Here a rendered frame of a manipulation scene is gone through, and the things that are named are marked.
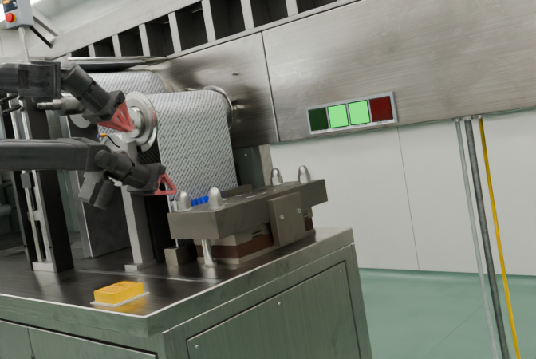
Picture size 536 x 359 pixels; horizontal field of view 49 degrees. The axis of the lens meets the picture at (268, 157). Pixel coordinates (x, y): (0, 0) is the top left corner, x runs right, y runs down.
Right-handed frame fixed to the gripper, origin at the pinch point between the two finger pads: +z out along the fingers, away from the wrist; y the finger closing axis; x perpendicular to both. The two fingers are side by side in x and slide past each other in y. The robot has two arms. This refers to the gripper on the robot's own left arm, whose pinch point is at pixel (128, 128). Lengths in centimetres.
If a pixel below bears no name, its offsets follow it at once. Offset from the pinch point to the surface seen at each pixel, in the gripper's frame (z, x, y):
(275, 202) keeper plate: 26.8, -4.6, 27.6
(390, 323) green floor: 226, 45, -45
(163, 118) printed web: 4.3, 5.6, 4.9
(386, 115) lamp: 28, 19, 50
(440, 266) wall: 277, 106, -46
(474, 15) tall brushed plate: 16, 31, 72
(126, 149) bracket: 4.1, -2.9, -3.2
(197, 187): 21.7, -2.8, 5.6
